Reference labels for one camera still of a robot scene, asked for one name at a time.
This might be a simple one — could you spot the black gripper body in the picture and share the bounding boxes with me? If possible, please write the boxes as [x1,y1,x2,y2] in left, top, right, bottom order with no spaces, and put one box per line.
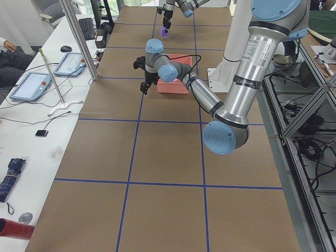
[157,4,173,21]
[133,56,159,86]

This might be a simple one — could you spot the purple foam block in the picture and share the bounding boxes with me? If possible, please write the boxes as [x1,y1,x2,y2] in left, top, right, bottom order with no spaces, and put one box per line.
[160,26,169,37]

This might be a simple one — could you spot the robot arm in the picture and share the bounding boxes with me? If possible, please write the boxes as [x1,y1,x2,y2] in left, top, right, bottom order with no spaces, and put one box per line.
[156,0,209,37]
[133,1,310,155]

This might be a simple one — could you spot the pink plastic bin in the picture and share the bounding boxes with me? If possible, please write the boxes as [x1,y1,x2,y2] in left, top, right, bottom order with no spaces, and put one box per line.
[156,54,192,95]

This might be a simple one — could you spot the black box with label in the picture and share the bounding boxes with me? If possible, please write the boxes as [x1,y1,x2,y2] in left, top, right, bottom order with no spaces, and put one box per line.
[95,29,107,49]

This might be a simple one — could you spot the far teach pendant tablet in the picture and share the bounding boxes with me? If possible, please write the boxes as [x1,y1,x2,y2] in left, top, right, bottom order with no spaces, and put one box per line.
[54,52,86,77]

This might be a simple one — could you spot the teach pendant tablet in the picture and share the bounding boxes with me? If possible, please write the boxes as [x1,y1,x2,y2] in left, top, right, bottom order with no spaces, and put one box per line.
[9,72,51,101]
[54,52,86,77]

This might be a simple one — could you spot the black keyboard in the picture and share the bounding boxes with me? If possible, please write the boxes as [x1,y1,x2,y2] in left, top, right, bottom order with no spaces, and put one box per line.
[78,17,95,40]

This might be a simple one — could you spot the black computer mouse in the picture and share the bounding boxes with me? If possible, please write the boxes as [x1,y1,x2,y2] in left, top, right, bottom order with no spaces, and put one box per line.
[60,46,72,53]

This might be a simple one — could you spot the long metal grabber stick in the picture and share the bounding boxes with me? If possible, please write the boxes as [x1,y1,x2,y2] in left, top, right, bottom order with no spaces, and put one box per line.
[39,48,65,105]

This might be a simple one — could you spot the near teach pendant tablet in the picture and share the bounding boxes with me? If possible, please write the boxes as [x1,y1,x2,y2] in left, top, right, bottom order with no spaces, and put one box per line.
[9,72,51,101]

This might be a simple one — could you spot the clear plastic packet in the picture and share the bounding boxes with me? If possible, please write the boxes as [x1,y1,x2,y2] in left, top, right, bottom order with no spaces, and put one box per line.
[47,146,64,163]

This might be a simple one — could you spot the small black phone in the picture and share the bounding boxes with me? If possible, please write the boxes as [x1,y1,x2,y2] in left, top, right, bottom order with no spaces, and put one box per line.
[35,130,48,137]

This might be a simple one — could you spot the person in white shirt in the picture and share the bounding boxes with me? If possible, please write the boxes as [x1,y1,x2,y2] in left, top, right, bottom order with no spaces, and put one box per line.
[1,37,35,88]

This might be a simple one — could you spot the folded dark blue umbrella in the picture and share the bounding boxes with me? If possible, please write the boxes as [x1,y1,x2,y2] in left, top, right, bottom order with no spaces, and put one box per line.
[1,158,26,203]

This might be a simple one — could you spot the round metal lid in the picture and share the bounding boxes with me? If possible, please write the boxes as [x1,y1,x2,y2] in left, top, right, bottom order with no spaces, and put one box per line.
[18,212,33,224]

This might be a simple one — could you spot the red cylinder bottle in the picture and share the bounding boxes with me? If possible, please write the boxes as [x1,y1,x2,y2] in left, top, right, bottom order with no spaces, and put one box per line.
[1,218,35,240]

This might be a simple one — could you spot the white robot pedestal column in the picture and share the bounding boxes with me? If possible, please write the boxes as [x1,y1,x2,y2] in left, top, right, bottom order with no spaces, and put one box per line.
[208,0,252,92]

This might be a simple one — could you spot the aluminium frame post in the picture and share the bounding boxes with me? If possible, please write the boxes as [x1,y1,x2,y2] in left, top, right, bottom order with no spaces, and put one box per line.
[59,0,98,80]

